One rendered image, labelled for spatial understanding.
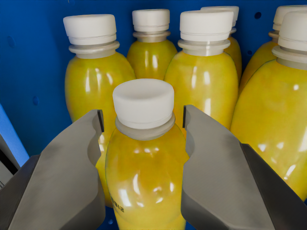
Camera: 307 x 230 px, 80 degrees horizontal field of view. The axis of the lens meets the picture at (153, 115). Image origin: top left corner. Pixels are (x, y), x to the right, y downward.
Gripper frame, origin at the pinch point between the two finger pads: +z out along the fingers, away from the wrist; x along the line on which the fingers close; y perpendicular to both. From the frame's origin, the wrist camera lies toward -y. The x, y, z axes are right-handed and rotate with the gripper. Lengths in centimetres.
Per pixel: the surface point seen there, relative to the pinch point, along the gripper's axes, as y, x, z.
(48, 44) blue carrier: -3.3, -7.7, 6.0
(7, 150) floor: 97, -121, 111
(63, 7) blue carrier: -5.8, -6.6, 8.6
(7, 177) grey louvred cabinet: 113, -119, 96
